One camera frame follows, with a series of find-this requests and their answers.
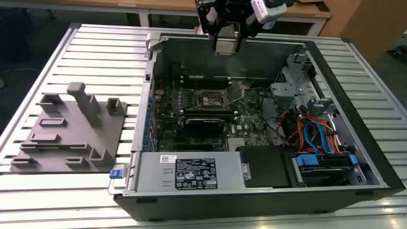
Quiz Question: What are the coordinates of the RAM stick white label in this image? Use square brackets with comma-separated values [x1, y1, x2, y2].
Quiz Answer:
[186, 73, 234, 83]

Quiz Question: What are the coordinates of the green motherboard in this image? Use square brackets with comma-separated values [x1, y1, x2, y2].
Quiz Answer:
[149, 78, 280, 153]

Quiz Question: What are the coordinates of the hard disk in blue carrier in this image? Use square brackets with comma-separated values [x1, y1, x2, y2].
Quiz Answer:
[293, 152, 359, 188]

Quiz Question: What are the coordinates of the grey parts rack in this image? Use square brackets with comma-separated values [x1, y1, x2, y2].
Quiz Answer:
[9, 82, 128, 173]

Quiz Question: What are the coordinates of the metal socket cover frame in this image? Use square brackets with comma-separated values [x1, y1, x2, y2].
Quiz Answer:
[225, 81, 246, 102]

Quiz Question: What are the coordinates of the black graphics card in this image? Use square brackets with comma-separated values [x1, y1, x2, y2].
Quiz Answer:
[184, 118, 226, 138]

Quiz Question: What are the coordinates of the wooden desk white frame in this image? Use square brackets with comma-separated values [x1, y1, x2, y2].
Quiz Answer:
[0, 0, 149, 27]
[138, 0, 333, 36]

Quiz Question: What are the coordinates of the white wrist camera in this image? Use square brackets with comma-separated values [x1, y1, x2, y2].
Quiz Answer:
[249, 0, 287, 24]

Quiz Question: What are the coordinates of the wooden cabinet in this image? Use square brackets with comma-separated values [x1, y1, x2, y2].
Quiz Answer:
[320, 0, 407, 65]

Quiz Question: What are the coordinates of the black wire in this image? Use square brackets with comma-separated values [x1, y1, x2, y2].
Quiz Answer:
[260, 95, 289, 146]

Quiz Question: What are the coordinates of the blue data wire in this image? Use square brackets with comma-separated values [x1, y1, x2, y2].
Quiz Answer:
[303, 121, 333, 157]

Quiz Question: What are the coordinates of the CPU silver plate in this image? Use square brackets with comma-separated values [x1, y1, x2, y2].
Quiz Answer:
[214, 38, 237, 56]

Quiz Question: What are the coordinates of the CPU socket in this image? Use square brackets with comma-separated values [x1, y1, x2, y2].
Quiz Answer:
[196, 89, 232, 112]

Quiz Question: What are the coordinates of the black expansion slot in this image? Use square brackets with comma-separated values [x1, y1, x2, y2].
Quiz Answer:
[173, 144, 228, 151]

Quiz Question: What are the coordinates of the metal drive cage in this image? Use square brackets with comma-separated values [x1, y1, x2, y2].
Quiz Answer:
[269, 53, 337, 115]

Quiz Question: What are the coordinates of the silver power supply unit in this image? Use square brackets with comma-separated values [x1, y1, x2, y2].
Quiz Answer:
[126, 151, 246, 191]

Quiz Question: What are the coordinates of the grey case corner bracket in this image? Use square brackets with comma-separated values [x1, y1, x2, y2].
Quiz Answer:
[144, 32, 162, 59]

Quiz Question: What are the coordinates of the black RAM stick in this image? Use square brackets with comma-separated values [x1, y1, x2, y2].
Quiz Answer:
[182, 109, 236, 115]
[182, 114, 238, 121]

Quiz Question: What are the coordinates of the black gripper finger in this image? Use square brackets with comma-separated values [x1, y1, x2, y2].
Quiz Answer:
[233, 13, 258, 53]
[196, 0, 224, 52]

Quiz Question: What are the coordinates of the black PC case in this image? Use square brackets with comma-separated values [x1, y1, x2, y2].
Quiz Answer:
[112, 32, 407, 222]

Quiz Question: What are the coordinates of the black drive bay box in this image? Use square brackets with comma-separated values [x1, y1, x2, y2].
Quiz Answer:
[237, 146, 299, 189]

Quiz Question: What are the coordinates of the orange wire bundle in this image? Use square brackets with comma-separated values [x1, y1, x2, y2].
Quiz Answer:
[297, 114, 349, 156]

